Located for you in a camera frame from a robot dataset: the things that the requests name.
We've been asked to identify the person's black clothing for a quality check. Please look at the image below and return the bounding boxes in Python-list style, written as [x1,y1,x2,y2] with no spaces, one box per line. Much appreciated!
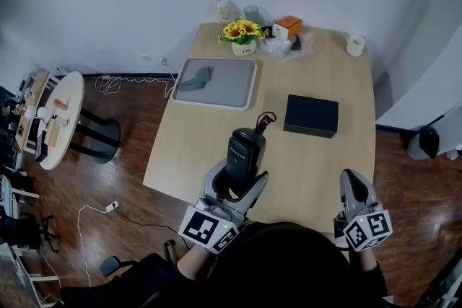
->
[59,221,389,308]

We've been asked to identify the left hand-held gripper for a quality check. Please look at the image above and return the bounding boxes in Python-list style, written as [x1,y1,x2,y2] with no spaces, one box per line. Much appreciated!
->
[178,158,270,255]

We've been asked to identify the white cup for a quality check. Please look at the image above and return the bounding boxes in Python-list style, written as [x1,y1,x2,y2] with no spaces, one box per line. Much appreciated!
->
[346,32,367,58]

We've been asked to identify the grey tray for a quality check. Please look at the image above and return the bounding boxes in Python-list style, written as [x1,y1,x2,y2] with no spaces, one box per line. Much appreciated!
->
[170,56,258,113]

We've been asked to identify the white cabinet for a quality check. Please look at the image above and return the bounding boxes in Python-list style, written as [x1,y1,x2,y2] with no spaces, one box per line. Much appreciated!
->
[375,23,462,136]

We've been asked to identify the person's right forearm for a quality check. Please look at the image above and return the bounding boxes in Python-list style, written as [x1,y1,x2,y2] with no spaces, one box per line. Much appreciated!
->
[347,247,379,274]

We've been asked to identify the clear glass bottle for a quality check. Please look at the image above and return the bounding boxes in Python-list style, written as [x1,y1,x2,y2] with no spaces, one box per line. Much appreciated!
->
[215,0,232,23]

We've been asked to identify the grey folded cloth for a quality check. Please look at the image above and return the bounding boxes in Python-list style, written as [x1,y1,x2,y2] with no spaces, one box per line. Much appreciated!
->
[178,65,215,92]

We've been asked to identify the bin with black bag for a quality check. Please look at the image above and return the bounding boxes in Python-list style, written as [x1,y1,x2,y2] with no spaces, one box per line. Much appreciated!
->
[406,124,441,161]

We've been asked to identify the sunflowers in white pot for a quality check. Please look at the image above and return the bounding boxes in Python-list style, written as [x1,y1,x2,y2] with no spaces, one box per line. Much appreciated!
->
[217,17,270,57]

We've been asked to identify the black desk telephone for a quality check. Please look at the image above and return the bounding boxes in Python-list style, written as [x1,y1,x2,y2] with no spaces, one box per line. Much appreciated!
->
[215,111,278,203]

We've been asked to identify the round wooden table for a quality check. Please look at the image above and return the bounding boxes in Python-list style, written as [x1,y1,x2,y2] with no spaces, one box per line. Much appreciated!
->
[35,71,85,171]

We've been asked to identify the black table base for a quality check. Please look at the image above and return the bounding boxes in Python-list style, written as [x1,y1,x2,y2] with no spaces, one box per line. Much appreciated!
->
[67,107,121,164]

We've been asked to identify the black office chair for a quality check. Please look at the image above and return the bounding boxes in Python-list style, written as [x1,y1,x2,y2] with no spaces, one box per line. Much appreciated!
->
[98,239,178,279]

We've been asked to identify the person's left forearm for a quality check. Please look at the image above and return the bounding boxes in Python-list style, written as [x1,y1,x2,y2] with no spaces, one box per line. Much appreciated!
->
[175,244,219,281]

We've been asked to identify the clear plastic bag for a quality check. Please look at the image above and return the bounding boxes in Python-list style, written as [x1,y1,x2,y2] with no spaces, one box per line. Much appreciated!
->
[257,25,312,61]

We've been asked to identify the orange and white box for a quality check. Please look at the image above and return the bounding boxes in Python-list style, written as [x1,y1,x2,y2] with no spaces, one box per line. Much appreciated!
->
[272,15,303,41]

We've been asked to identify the black rectangular box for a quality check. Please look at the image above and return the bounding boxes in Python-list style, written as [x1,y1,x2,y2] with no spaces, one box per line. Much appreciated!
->
[282,94,340,140]

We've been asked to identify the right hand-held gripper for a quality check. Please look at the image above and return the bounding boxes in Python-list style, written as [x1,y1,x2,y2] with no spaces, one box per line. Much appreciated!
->
[334,169,393,252]

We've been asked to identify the grey glass cup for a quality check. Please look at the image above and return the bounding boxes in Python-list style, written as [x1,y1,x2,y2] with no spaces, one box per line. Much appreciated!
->
[243,4,261,25]

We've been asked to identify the cluttered wooden side desk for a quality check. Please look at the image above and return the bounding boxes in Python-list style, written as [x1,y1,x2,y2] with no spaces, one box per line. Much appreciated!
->
[12,70,51,156]

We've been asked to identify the white cable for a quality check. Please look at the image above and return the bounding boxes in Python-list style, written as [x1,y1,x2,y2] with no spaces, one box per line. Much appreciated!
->
[94,59,178,100]

